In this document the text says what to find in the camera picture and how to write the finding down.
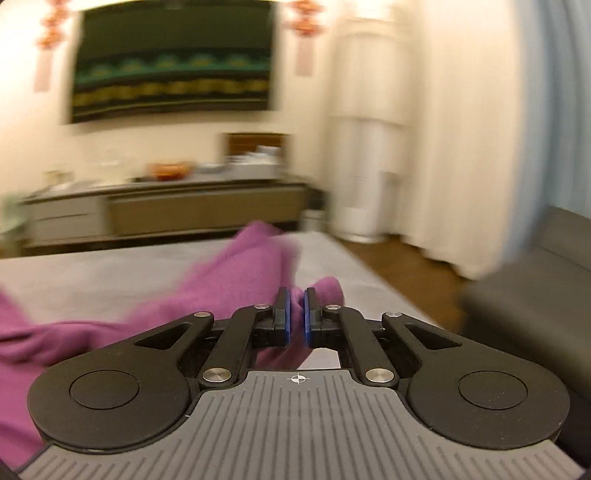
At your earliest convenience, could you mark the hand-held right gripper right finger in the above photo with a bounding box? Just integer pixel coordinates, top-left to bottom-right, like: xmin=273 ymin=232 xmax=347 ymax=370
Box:
xmin=303 ymin=287 xmax=463 ymax=388

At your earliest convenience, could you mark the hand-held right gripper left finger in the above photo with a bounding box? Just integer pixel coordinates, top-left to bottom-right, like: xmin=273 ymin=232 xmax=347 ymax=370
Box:
xmin=134 ymin=287 xmax=293 ymax=388

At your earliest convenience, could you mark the purple knit sweater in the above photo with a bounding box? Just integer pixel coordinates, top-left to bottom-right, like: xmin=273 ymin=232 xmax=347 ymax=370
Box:
xmin=0 ymin=220 xmax=345 ymax=459

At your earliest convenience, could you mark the long grey-brown sideboard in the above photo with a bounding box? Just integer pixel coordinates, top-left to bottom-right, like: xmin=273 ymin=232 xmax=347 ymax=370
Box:
xmin=22 ymin=174 xmax=310 ymax=250

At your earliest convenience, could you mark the brown wooden box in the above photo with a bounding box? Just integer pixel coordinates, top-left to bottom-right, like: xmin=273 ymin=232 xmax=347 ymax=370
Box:
xmin=223 ymin=132 xmax=290 ymax=168

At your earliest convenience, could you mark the fruit plate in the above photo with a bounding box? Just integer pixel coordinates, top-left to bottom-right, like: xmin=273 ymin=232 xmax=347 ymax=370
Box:
xmin=147 ymin=161 xmax=193 ymax=182

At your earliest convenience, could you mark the white standing air conditioner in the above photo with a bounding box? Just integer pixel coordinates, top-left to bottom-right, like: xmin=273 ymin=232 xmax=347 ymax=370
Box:
xmin=329 ymin=14 xmax=409 ymax=244

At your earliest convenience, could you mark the dark grey sofa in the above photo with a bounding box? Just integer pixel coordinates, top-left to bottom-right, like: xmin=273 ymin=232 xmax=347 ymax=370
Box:
xmin=462 ymin=205 xmax=591 ymax=402

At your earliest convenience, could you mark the cream curtain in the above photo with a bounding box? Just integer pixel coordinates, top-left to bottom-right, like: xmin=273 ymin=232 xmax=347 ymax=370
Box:
xmin=318 ymin=0 xmax=525 ymax=280

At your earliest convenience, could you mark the red knot decoration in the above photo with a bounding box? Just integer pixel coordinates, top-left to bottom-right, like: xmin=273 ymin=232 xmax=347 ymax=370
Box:
xmin=284 ymin=0 xmax=326 ymax=77
xmin=33 ymin=0 xmax=70 ymax=92

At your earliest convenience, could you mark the blue curtain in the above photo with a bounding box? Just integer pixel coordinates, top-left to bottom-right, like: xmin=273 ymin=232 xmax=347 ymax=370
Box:
xmin=515 ymin=0 xmax=591 ymax=220

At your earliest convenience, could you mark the wall-mounted television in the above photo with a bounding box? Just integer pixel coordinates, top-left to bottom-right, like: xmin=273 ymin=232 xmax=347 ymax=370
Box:
xmin=69 ymin=0 xmax=279 ymax=125

